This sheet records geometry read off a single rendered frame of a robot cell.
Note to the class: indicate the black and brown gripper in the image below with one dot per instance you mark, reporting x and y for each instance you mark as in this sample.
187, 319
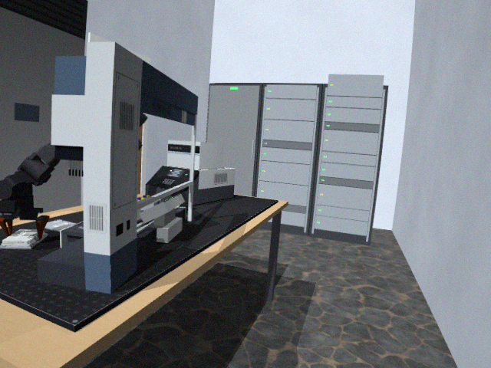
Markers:
41, 221

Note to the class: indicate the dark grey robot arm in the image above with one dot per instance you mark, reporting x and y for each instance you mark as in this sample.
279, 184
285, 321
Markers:
31, 171

